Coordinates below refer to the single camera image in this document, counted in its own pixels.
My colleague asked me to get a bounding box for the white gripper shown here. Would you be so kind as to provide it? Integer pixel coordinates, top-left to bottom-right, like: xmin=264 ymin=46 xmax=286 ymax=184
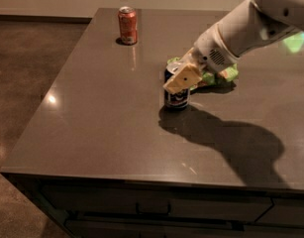
xmin=163 ymin=24 xmax=239 ymax=94

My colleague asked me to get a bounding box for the blue pepsi can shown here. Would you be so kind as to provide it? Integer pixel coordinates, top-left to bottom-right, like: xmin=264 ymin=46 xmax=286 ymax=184
xmin=164 ymin=68 xmax=190 ymax=110

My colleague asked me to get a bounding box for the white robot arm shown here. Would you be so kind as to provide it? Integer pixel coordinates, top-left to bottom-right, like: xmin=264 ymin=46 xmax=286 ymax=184
xmin=163 ymin=0 xmax=304 ymax=94

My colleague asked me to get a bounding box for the green rice chip bag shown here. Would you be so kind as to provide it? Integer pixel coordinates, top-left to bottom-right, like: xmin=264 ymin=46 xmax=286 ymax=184
xmin=164 ymin=57 xmax=239 ymax=90

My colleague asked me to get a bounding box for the orange soda can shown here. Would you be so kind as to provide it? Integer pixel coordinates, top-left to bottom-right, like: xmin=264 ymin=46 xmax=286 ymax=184
xmin=118 ymin=6 xmax=138 ymax=46

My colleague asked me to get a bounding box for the dark cabinet drawer front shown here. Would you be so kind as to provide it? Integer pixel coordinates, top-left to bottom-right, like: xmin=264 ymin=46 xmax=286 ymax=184
xmin=42 ymin=185 xmax=272 ymax=221

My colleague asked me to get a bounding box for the dark right drawer front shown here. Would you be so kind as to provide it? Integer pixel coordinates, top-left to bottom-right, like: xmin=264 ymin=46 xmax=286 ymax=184
xmin=257 ymin=198 xmax=304 ymax=227

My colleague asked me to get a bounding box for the black drawer handle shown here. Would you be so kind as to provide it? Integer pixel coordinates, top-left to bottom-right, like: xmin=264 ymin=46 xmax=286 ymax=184
xmin=136 ymin=201 xmax=171 ymax=216

